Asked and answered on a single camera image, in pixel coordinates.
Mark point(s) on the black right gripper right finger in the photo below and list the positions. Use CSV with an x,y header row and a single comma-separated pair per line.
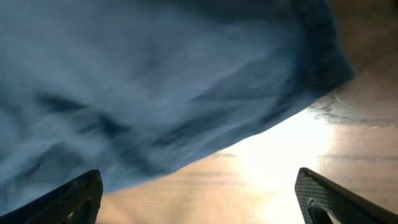
x,y
321,199

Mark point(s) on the dark blue denim shorts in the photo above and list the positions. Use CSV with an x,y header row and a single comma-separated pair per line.
x,y
139,89

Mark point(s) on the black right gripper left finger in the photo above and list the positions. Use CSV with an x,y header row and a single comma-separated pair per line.
x,y
76,202

